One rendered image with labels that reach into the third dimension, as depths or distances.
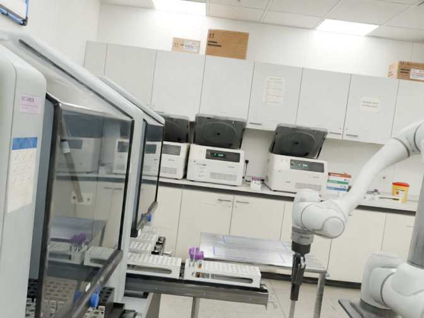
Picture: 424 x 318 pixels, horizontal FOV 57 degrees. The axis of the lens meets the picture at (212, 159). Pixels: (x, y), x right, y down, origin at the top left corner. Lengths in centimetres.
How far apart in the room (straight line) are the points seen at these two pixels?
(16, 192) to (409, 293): 139
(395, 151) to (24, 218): 141
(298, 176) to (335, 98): 96
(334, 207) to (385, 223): 289
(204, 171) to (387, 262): 240
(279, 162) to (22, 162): 348
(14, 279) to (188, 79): 365
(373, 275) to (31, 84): 153
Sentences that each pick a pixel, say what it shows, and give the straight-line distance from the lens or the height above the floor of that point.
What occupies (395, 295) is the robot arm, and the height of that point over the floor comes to 87.
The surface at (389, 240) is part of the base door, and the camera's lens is 435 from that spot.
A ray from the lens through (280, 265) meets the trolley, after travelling 189.
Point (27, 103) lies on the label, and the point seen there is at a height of 139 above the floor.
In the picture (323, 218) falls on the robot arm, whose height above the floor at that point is 115.
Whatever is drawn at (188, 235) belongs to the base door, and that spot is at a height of 37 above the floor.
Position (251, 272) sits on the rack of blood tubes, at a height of 86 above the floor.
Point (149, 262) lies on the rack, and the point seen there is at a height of 86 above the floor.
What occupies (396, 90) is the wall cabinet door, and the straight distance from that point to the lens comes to 458.
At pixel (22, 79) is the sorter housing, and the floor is 142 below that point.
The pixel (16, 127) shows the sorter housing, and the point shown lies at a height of 136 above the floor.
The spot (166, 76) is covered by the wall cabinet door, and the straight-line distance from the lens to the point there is 416.
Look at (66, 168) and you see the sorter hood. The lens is 69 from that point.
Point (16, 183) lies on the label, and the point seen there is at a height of 129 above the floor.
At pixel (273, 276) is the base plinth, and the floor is 3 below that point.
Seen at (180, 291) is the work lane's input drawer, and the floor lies 77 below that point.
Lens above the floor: 138
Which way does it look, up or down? 3 degrees down
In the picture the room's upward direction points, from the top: 7 degrees clockwise
